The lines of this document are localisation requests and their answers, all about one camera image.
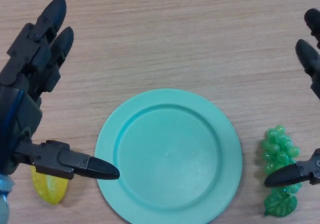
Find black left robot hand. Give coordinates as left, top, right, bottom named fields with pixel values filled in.
left=0, top=0, right=121, bottom=181

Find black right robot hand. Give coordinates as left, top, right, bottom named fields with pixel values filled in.
left=263, top=8, right=320, bottom=189

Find green grape bunch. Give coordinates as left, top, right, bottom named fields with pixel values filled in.
left=261, top=125, right=303, bottom=217

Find round green plate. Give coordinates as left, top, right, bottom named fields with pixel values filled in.
left=94, top=88, right=244, bottom=224

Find yellow starfruit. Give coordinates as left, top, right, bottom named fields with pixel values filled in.
left=30, top=165, right=70, bottom=206

